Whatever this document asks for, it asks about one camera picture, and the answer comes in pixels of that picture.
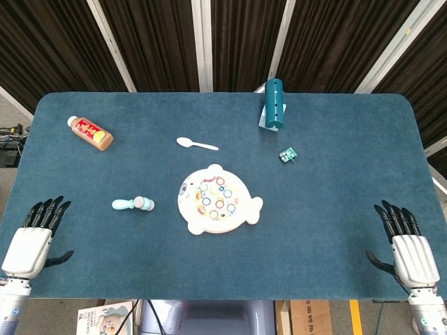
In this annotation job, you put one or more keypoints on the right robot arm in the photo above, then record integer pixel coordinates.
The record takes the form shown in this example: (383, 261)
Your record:
(427, 310)

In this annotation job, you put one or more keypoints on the blue felt table mat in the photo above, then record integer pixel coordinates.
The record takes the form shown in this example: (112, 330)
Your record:
(314, 227)

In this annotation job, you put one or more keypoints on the brown drink bottle red label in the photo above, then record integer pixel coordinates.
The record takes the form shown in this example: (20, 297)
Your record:
(89, 132)

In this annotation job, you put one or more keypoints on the dark brown pleated curtain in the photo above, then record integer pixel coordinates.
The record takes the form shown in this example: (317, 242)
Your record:
(244, 42)

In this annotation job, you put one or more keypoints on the illustrated box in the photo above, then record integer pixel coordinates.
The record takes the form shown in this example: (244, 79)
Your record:
(101, 319)

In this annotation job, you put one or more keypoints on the small green toy tank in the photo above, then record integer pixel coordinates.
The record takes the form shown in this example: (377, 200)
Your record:
(287, 154)

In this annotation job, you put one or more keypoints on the cream whack-a-mole toy game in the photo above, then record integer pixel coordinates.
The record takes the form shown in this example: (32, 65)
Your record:
(195, 220)

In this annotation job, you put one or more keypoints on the white plastic spoon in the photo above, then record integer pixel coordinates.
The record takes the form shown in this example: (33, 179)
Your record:
(183, 141)

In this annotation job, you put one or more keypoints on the brown cardboard box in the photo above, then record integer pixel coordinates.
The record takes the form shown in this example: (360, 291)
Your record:
(309, 319)

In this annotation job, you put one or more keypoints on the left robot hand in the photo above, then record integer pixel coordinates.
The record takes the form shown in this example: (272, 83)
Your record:
(26, 249)

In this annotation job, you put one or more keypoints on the pale teal toy hammer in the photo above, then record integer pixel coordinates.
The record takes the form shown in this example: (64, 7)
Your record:
(122, 204)

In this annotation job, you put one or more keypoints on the grey-blue robot torso base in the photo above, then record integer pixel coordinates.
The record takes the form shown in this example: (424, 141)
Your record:
(216, 319)

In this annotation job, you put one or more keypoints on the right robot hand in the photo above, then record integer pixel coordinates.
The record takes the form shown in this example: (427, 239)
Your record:
(415, 258)

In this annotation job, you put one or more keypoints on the white partition frame post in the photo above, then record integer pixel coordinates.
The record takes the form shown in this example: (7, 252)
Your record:
(394, 45)
(202, 45)
(279, 45)
(111, 45)

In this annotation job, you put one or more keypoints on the teal cylinder holder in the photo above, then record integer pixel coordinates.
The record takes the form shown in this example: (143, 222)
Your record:
(274, 104)

